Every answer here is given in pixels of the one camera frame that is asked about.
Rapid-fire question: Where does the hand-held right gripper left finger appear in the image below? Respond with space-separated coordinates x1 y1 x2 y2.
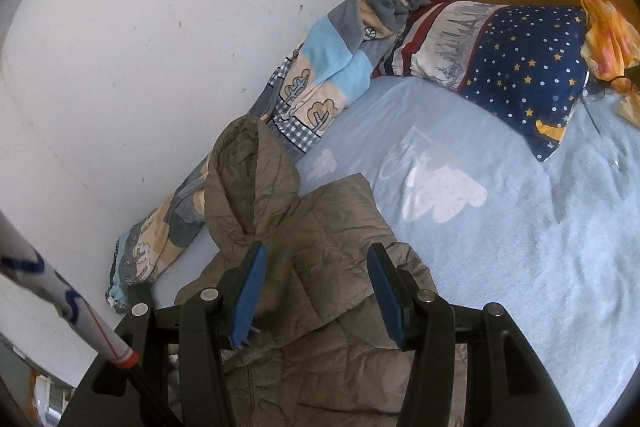
60 241 268 427

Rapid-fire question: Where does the orange patterned cloth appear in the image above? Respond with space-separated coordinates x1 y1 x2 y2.
572 0 640 130

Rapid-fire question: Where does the thin dark cord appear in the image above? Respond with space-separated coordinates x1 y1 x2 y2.
580 74 640 168

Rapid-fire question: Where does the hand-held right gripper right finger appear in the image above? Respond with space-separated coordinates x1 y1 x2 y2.
367 243 576 427

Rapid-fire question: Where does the patchwork printed quilt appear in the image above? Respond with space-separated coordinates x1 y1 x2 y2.
105 0 426 313

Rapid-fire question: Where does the white pole with blue print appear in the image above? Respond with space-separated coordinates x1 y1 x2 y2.
0 209 141 368

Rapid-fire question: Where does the light blue cloud blanket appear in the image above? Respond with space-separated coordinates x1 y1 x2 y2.
150 77 638 427

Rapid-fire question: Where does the orange and white object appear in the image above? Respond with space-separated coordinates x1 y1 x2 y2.
30 369 71 427

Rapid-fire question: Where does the black cable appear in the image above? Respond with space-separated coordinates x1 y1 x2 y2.
131 362 181 427

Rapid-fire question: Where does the navy star striped pillow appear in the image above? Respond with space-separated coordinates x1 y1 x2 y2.
372 0 593 162

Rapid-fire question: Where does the khaki hooded puffer jacket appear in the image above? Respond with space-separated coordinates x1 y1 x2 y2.
167 114 468 427

